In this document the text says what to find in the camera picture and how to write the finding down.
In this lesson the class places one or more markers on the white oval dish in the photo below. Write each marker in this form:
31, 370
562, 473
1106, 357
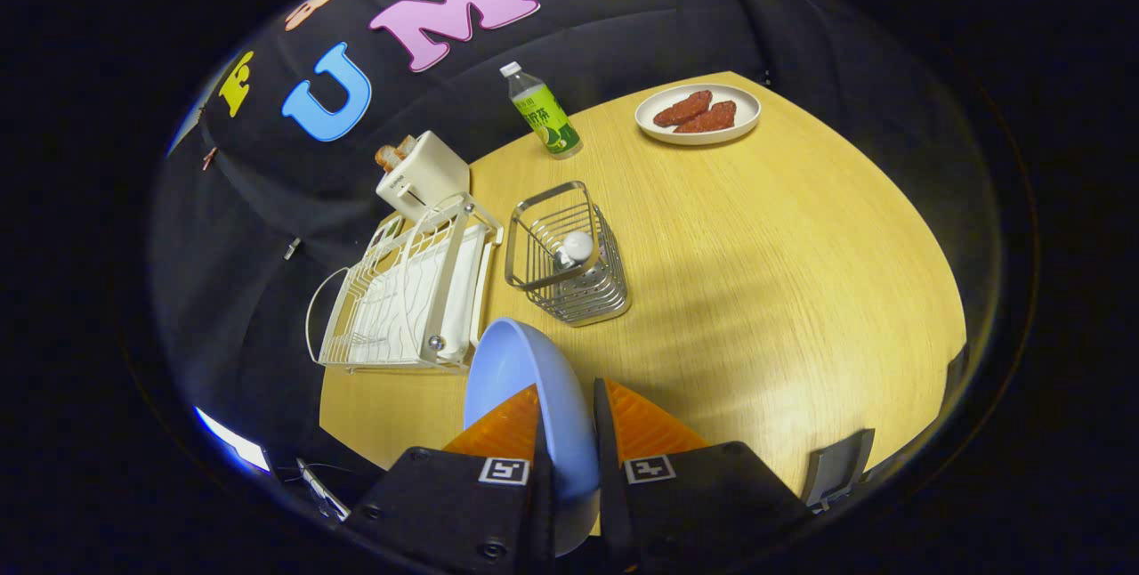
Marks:
746, 108

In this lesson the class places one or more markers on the silver cloth clip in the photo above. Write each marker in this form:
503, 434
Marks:
292, 248

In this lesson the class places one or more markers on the white toaster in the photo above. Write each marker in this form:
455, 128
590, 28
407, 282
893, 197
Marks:
432, 170

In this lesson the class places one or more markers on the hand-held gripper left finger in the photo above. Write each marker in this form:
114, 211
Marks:
544, 513

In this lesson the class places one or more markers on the blue plate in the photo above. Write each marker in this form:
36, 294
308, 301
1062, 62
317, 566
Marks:
525, 370

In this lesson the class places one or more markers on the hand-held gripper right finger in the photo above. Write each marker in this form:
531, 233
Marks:
614, 513

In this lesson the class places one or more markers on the black backdrop cloth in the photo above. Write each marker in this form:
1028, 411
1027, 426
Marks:
623, 32

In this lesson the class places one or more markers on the dark grey chair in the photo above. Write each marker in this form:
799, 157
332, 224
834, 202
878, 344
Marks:
836, 468

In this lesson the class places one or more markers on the toasted bread slice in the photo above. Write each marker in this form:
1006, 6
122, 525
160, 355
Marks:
388, 157
407, 146

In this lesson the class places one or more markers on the green label drink bottle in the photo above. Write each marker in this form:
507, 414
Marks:
547, 121

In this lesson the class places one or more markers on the red meat piece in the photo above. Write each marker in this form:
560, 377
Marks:
683, 109
712, 118

